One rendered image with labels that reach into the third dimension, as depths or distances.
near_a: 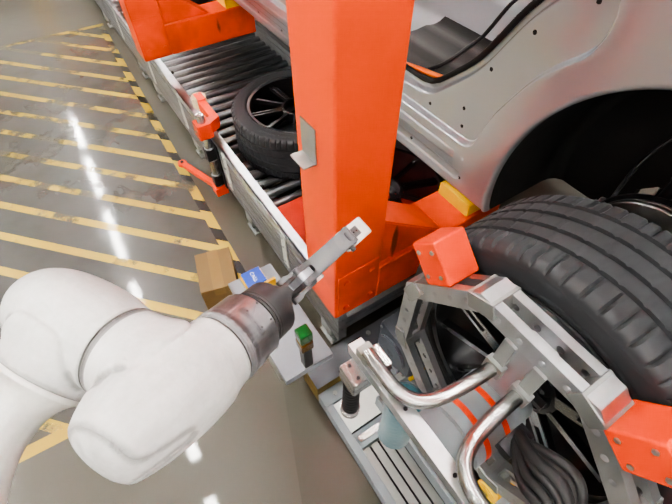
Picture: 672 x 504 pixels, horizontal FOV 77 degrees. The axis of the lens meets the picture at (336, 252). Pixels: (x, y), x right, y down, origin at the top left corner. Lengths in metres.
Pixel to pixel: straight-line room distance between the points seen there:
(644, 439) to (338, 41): 0.69
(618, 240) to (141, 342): 0.71
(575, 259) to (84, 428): 0.68
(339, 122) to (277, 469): 1.30
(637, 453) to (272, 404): 1.36
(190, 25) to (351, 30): 2.09
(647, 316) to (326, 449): 1.27
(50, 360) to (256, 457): 1.33
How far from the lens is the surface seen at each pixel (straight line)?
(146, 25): 2.71
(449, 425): 0.84
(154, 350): 0.44
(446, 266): 0.78
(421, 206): 1.46
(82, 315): 0.50
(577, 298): 0.73
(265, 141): 2.04
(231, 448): 1.79
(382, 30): 0.79
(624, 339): 0.73
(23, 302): 0.55
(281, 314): 0.51
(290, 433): 1.77
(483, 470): 1.15
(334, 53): 0.75
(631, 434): 0.70
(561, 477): 0.73
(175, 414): 0.42
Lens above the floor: 1.70
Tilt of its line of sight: 51 degrees down
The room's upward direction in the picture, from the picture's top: straight up
